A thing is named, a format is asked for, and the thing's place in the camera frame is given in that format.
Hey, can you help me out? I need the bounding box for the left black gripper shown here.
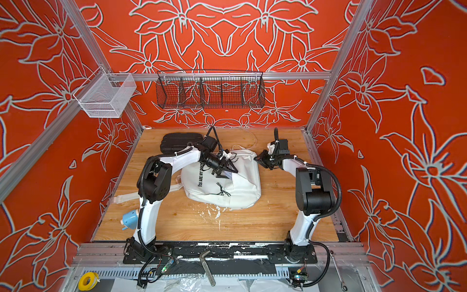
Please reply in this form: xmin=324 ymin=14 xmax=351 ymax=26
xmin=202 ymin=155 xmax=238 ymax=178

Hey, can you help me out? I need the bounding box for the yellow tape roll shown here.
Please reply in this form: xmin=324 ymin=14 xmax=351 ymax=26
xmin=78 ymin=272 xmax=100 ymax=292

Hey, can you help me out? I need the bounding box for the blue mug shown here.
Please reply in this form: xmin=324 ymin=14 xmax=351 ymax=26
xmin=120 ymin=209 xmax=139 ymax=231

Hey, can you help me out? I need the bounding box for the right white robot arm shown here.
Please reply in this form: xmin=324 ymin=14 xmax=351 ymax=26
xmin=254 ymin=128 xmax=342 ymax=263

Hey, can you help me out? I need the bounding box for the white backpack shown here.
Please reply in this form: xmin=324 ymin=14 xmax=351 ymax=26
xmin=111 ymin=144 xmax=263 ymax=210

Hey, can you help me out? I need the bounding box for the silver wrench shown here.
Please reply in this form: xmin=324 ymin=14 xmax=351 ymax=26
xmin=330 ymin=250 xmax=349 ymax=292

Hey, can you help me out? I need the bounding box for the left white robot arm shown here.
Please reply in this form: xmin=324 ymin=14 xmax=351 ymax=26
xmin=125 ymin=126 xmax=238 ymax=262

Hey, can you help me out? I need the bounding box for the white wire wall basket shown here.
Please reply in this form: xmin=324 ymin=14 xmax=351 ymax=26
xmin=72 ymin=66 xmax=137 ymax=119

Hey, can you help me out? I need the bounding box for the black wire wall basket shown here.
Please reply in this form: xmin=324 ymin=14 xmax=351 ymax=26
xmin=156 ymin=70 xmax=266 ymax=110

